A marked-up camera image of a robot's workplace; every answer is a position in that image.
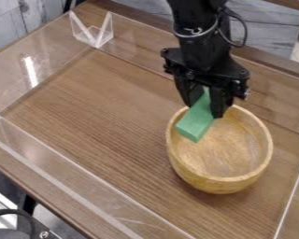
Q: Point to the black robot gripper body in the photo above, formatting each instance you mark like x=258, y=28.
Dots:
x=202, y=58

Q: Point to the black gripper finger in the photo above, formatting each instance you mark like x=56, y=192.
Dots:
x=222, y=100
x=190, y=90

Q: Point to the green rectangular block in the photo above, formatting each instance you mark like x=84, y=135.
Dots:
x=198, y=119

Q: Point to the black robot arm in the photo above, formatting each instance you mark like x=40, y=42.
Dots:
x=199, y=9

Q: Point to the brown wooden bowl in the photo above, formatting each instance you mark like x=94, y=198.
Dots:
x=227, y=160

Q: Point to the black metal table leg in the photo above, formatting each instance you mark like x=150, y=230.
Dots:
x=27, y=204

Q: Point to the clear acrylic corner bracket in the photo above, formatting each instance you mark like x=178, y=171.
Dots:
x=94, y=36

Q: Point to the clear acrylic tray wall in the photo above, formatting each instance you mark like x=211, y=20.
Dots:
x=102, y=211

